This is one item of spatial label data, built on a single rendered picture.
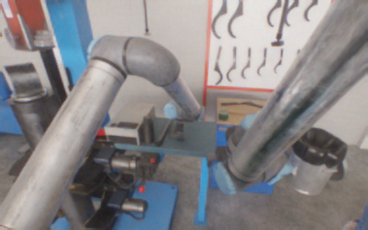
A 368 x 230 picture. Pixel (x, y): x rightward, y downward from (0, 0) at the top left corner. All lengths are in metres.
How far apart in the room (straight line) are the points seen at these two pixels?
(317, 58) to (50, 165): 0.54
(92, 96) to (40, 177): 0.22
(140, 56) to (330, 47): 0.43
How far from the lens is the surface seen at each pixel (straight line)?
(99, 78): 0.57
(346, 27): 0.29
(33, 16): 1.07
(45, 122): 1.29
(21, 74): 1.25
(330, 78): 0.30
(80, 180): 1.33
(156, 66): 0.57
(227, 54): 2.82
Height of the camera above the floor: 1.89
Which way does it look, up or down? 29 degrees down
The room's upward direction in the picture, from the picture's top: straight up
